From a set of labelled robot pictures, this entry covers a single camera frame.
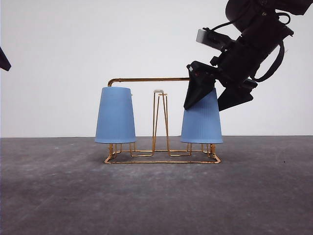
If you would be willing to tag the black gripper finger behind cup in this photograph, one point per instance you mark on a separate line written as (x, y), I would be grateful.
(3, 61)

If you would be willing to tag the blue ribbed cup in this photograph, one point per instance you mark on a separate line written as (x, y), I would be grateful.
(115, 121)
(201, 122)

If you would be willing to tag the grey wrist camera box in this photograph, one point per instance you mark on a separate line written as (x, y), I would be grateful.
(211, 38)

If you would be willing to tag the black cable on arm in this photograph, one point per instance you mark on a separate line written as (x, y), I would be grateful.
(282, 52)

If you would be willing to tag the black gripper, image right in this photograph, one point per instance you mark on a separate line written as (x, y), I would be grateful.
(235, 66)

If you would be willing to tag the gold wire cup rack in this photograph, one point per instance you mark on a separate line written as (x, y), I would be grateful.
(195, 153)

